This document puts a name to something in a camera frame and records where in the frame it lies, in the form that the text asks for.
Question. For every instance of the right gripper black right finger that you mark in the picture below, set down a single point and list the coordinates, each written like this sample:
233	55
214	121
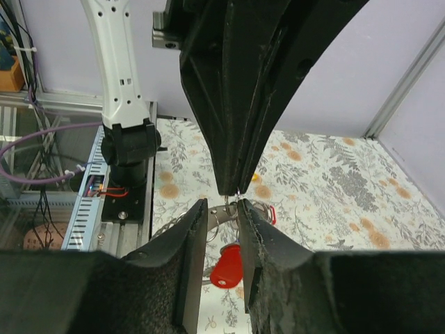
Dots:
290	289

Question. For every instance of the metal key organiser with rings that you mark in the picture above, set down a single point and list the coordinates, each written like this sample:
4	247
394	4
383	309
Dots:
223	231

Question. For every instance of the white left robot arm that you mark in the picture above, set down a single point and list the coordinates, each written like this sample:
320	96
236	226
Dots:
130	136

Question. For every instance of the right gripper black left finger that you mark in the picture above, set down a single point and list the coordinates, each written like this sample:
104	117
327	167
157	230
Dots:
154	289

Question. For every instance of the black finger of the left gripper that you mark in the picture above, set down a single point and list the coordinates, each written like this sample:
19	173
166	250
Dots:
270	47
212	41

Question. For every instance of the white slotted cable duct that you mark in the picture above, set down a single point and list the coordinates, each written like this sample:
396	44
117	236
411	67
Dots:
82	222

